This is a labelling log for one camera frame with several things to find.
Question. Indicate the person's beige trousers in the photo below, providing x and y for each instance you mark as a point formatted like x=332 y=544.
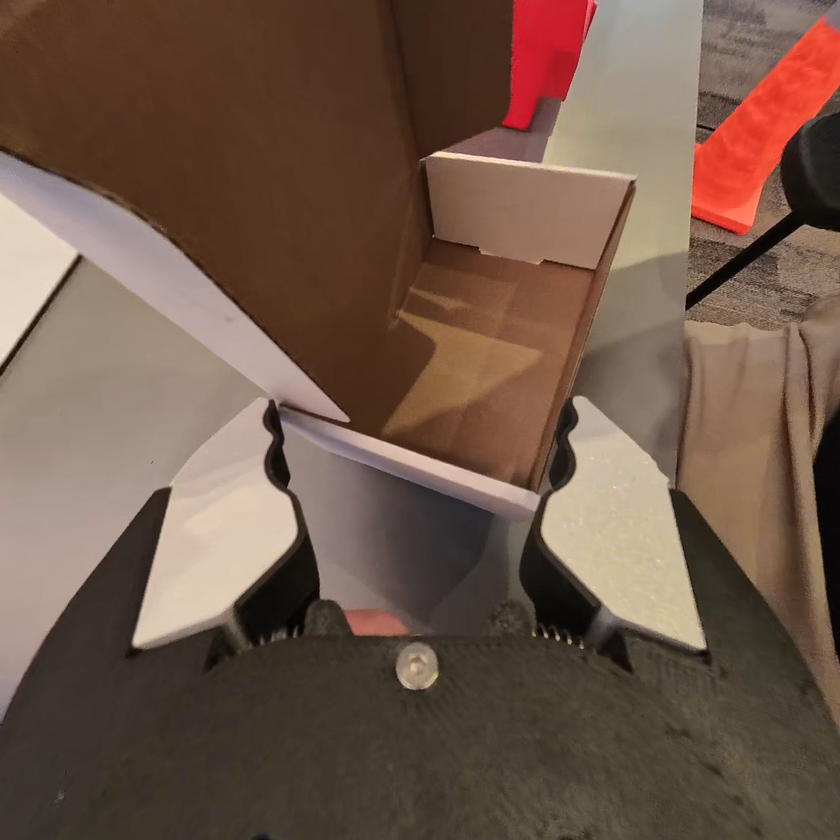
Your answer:
x=748 y=459

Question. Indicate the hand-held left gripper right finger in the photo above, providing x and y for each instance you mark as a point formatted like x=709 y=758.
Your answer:
x=617 y=544

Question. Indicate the brown cardboard box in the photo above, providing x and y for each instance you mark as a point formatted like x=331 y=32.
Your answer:
x=275 y=197

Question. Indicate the white table mat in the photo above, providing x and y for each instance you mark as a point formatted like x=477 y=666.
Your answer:
x=26 y=282

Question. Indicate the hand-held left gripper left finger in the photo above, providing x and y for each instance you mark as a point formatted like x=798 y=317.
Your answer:
x=216 y=531

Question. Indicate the person's black top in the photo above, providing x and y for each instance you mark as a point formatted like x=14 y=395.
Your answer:
x=828 y=499

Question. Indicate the red plastic bin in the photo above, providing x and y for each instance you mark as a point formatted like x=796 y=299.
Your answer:
x=544 y=52

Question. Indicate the black chair base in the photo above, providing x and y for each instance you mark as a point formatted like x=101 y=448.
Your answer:
x=814 y=170

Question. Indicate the orange traffic cone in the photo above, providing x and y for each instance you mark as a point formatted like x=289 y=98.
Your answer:
x=761 y=131

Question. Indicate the red cube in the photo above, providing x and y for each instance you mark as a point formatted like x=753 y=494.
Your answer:
x=375 y=622

